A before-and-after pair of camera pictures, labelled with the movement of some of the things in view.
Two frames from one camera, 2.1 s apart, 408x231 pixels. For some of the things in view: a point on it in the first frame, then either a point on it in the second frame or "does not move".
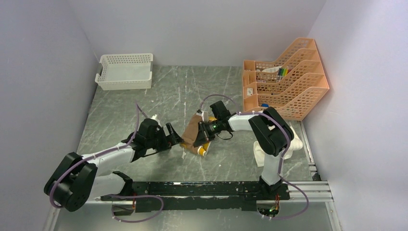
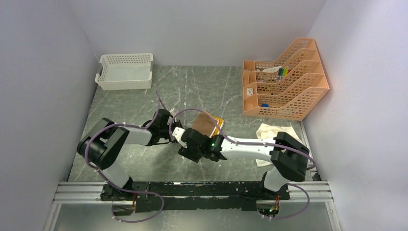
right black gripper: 203,135 → 188,153
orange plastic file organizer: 293,84 does not move
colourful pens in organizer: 283,72 does not move
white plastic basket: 121,71 does not move
